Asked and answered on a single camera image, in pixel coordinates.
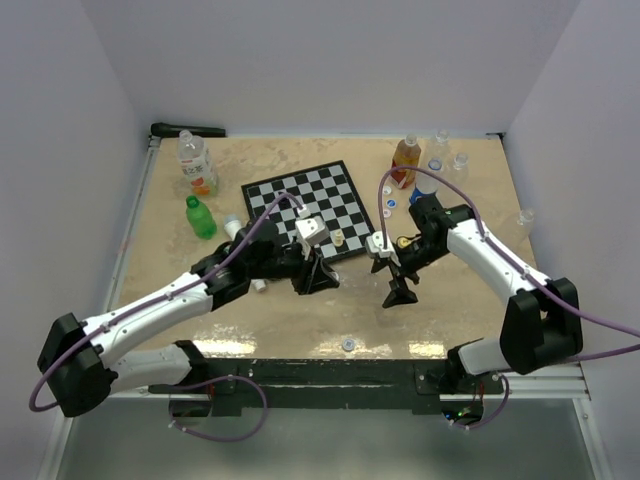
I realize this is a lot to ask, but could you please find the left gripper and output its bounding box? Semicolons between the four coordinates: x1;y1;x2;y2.
249;238;339;295

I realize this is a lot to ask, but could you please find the green plastic bottle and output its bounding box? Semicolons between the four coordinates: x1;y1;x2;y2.
185;195;217;240

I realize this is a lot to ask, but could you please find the loose purple cable loop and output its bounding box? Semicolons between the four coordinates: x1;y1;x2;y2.
168;374;268;442

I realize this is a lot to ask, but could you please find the white tube bottle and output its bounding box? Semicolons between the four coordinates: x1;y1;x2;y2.
224;214;267;293

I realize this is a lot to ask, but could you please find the Pepsi label clear bottle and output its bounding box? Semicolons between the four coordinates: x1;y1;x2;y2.
409;157;443;205

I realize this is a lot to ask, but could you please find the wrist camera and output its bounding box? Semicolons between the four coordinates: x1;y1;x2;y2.
365;231;397;261
295;204;330;246

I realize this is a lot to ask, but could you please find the white QR code cap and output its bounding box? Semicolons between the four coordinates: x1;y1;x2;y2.
342;338;355;352

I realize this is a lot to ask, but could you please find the clear bottle back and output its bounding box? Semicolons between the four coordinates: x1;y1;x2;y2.
432;129;450;161

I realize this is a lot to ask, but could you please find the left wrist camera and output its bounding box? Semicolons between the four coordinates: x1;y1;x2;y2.
295;204;330;246

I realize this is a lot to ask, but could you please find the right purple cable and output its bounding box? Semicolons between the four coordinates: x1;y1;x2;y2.
378;165;640;364

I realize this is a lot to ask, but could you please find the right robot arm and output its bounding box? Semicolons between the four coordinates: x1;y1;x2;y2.
366;194;583;393

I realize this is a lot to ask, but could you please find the clear crushed plastic bottle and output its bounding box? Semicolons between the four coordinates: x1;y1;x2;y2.
503;208;535;250

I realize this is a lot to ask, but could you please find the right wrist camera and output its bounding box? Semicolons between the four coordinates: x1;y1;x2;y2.
365;231;397;261

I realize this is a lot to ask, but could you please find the orange label tea bottle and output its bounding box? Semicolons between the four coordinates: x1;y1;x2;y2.
177;129;218;196

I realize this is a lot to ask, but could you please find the black white chessboard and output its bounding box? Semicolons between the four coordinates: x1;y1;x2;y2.
241;160;374;263

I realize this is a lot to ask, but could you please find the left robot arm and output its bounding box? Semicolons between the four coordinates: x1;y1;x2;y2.
37;217;339;418

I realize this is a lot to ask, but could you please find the amber red label bottle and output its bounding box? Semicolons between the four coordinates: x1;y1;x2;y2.
391;134;422;189

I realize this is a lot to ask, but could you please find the cream chess piece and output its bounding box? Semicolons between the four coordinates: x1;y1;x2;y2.
332;230;344;247

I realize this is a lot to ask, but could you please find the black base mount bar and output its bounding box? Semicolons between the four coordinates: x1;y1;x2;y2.
149;357;506;419

